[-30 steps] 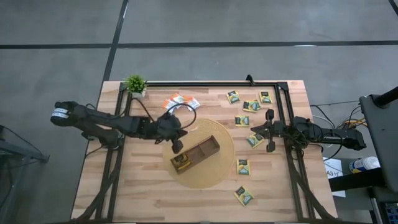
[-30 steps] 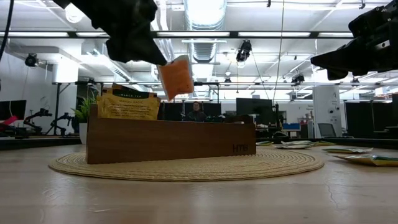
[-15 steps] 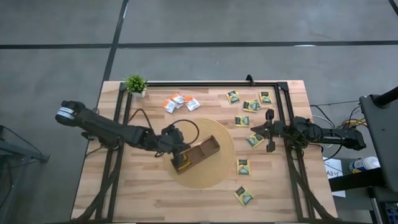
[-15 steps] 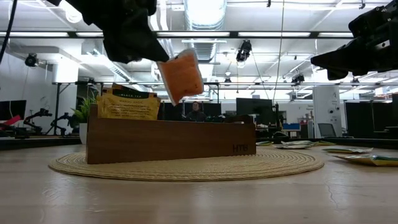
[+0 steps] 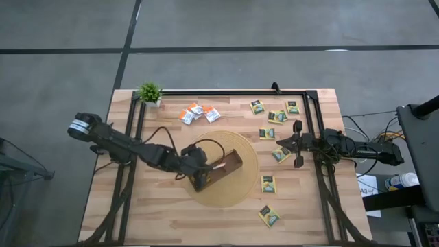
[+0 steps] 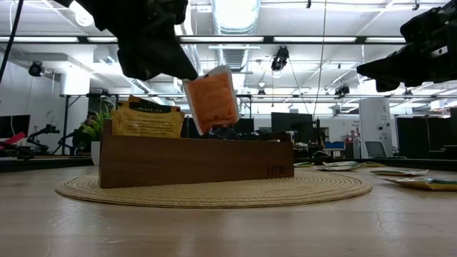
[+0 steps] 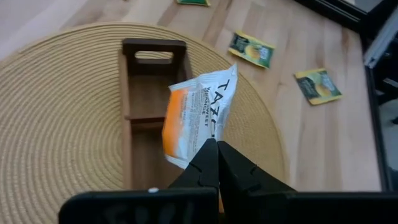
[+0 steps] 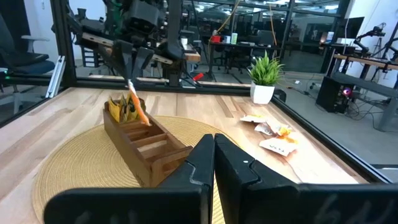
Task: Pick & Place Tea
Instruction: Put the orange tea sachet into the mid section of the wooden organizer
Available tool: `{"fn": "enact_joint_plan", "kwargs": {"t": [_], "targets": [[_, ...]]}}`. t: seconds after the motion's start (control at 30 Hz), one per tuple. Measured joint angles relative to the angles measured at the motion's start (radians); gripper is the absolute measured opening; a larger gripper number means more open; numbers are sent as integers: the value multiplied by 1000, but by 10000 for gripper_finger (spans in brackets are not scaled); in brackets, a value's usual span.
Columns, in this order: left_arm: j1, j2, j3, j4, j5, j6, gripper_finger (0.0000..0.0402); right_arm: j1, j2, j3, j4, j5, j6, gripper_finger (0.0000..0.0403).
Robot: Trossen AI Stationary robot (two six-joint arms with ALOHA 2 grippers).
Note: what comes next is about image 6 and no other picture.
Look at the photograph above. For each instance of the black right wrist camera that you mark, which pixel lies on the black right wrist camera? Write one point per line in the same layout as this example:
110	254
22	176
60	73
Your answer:
416	28

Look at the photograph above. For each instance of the grey office chair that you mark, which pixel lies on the grey office chair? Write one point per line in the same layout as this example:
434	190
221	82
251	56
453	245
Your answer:
375	149

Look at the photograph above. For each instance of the orange white tea packet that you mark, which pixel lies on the orange white tea packet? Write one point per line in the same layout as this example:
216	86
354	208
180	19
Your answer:
214	103

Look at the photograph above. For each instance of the black monitor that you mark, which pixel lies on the black monitor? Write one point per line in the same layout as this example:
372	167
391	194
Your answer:
14	125
291	123

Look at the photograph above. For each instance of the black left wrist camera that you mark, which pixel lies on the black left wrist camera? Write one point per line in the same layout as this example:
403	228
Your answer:
175	10

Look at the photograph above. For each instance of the blue bin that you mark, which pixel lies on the blue bin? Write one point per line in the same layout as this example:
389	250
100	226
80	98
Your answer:
333	145

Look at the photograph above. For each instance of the long overhead light bar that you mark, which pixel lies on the long overhead light bar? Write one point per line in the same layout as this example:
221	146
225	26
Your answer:
221	39

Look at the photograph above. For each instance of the black background robot arm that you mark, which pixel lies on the black background robot arm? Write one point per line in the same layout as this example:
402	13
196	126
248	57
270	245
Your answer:
44	129

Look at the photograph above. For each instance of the brown wooden tea box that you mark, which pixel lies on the brown wooden tea box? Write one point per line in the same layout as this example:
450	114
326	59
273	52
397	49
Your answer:
196	164

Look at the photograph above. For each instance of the white pillar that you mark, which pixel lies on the white pillar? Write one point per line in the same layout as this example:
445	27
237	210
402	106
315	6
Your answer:
375	125

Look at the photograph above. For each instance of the black ceiling spotlight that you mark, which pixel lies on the black ceiling spotlight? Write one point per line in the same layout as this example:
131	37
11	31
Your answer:
35	68
342	90
280	59

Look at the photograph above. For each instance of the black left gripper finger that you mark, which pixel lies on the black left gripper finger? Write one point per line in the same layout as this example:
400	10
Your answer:
153	57

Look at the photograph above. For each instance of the green plant white pot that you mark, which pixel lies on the green plant white pot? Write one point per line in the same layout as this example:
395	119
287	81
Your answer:
95	153

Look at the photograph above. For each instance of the round woven placemat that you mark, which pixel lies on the round woven placemat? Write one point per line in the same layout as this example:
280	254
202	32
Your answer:
228	196

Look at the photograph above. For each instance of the red bar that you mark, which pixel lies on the red bar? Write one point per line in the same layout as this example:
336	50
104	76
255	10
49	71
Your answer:
14	138

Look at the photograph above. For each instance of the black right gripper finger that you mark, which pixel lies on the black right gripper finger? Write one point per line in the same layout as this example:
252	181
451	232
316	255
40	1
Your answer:
387	64
387	77

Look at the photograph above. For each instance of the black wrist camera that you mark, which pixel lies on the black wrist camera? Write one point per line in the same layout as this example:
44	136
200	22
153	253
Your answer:
416	28
175	10

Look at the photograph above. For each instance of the black partition wall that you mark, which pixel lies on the black partition wall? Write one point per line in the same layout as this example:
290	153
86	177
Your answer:
246	125
410	133

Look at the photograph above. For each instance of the silver ventilation duct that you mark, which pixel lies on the silver ventilation duct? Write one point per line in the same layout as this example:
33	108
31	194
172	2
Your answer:
233	59

